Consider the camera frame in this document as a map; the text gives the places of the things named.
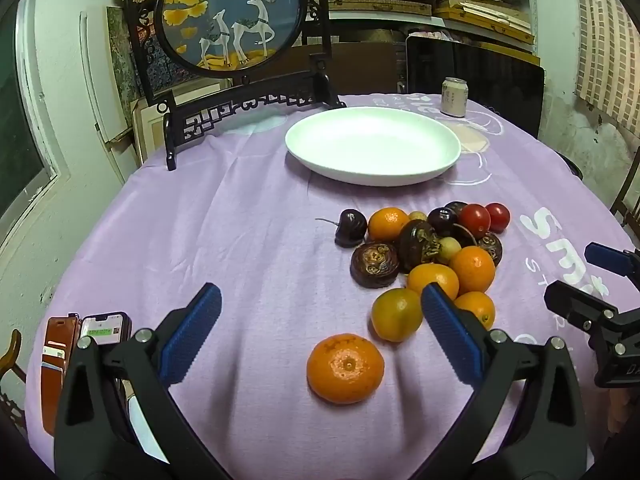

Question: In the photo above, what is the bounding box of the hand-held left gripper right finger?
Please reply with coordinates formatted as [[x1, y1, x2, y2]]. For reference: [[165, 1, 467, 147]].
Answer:
[[421, 282, 587, 480]]

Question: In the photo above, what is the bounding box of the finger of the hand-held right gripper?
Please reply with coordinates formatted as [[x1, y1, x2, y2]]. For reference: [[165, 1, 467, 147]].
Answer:
[[544, 280, 620, 334], [584, 242, 640, 277]]

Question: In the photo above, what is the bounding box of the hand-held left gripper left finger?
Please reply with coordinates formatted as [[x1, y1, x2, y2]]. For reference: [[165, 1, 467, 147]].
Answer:
[[54, 282, 223, 480]]

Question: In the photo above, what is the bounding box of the small orange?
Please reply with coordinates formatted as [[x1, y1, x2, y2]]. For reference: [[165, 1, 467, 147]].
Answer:
[[452, 291, 497, 330], [448, 246, 497, 295], [406, 263, 460, 301], [371, 288, 425, 343], [367, 207, 411, 242]]

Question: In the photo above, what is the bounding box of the dark brown water chestnut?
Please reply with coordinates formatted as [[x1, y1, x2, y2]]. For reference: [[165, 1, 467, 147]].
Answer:
[[350, 241, 401, 289], [477, 232, 504, 267]]

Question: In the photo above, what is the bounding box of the dark avocado-like fruit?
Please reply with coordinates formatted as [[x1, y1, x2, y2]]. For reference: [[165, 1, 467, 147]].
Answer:
[[397, 219, 443, 273]]

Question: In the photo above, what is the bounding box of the large mandarin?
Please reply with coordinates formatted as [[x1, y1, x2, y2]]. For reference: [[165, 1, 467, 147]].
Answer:
[[306, 333, 386, 405]]

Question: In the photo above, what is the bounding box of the small red cherry tomato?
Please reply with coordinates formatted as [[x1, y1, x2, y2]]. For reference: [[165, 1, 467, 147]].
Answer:
[[486, 202, 511, 233]]

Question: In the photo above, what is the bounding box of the large red cherry tomato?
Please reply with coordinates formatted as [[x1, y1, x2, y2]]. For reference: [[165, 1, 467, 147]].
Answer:
[[459, 203, 492, 239]]

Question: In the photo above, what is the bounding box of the white oval plate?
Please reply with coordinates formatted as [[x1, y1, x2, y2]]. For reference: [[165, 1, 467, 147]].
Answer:
[[285, 106, 461, 187]]

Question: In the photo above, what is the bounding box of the smartphone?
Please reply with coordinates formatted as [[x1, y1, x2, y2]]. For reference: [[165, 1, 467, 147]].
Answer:
[[79, 311, 133, 348]]

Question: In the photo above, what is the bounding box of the purple printed tablecloth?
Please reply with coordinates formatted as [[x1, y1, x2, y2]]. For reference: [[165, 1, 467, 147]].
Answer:
[[25, 92, 640, 480]]

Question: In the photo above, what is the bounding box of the brown leather wallet case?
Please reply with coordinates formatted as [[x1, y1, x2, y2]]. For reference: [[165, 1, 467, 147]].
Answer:
[[41, 314, 82, 436]]

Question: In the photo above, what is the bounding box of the carved wooden chair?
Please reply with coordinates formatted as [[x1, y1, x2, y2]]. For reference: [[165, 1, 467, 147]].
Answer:
[[0, 329, 28, 433]]

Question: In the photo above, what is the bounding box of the black chair back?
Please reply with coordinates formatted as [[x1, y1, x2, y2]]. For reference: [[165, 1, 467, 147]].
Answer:
[[406, 34, 546, 138]]

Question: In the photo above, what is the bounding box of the pale beverage can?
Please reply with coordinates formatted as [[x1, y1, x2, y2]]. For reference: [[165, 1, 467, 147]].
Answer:
[[441, 77, 468, 118]]

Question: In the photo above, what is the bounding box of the checked curtain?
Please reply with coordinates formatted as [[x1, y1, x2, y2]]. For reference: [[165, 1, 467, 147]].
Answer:
[[574, 0, 640, 128]]

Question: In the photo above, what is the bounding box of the window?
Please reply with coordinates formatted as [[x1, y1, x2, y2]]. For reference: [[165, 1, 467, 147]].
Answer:
[[0, 0, 66, 221]]

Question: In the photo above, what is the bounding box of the brown wooden board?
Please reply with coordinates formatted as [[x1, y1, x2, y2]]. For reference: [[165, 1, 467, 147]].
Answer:
[[300, 42, 407, 97]]

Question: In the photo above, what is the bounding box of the green framed painting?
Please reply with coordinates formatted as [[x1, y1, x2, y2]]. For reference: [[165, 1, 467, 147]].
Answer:
[[106, 6, 138, 111]]

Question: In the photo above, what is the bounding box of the round deer painting screen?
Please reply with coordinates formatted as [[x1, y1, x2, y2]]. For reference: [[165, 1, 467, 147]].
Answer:
[[123, 0, 346, 171]]

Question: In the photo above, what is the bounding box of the wooden picture frame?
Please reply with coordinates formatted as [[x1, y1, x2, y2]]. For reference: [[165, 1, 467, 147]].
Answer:
[[131, 91, 176, 163]]

